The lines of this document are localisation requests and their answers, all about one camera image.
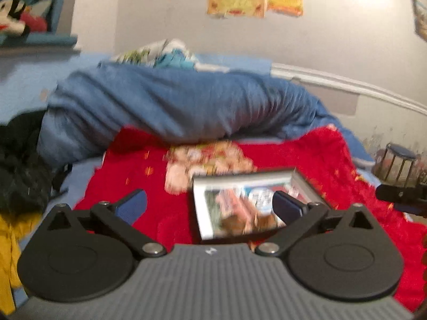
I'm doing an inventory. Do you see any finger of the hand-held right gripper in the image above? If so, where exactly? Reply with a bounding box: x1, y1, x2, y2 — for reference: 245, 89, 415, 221
375, 183, 427, 218

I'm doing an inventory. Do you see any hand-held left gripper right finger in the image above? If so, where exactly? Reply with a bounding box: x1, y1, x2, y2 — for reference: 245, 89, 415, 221
255, 190, 376, 257

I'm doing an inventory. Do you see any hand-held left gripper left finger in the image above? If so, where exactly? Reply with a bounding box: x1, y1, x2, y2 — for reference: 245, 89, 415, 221
47, 189, 168, 259

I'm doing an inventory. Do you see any black cardboard box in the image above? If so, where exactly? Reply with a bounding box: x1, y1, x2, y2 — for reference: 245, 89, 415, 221
189, 167, 331, 245

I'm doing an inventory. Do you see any blue round stool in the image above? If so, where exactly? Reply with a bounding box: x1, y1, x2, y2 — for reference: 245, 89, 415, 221
373, 143, 418, 185

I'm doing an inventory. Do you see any printed booklet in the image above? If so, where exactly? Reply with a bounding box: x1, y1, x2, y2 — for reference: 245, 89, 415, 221
203, 182, 302, 235

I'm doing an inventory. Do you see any red printed blanket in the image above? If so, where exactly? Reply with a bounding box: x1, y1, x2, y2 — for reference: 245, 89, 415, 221
73, 125, 427, 311

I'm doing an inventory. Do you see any light blue bedsheet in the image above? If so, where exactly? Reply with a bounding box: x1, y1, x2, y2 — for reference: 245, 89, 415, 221
0, 53, 376, 214

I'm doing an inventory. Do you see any blue quilt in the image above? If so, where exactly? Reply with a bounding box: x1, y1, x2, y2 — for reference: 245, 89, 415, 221
37, 60, 339, 168

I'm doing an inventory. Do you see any black clothing pile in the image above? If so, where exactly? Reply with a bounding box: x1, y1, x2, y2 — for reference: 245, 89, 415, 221
0, 111, 73, 214

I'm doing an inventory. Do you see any yellow cloth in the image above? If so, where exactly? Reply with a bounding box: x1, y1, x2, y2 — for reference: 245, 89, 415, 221
0, 213, 43, 314

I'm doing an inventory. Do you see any floral printed pillow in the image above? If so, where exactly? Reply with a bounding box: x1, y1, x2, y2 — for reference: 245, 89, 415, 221
110, 38, 201, 70

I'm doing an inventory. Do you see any blue ledge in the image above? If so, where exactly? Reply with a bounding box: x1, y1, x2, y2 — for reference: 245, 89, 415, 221
0, 33, 81, 54

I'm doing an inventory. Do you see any black and white plush toy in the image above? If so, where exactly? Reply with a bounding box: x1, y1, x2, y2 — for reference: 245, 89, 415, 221
0, 0, 48, 38

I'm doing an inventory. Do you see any white bed rail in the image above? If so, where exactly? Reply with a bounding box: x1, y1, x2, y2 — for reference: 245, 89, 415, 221
271, 63, 427, 114

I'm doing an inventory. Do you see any wall poster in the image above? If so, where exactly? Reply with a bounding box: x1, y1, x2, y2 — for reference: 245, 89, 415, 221
410, 0, 427, 44

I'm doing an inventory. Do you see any orange red wall certificate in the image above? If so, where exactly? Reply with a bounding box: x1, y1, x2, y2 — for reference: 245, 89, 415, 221
266, 0, 305, 18

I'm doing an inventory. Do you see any yellow red wall certificate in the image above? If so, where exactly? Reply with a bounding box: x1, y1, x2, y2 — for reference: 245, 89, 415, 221
206, 0, 266, 19

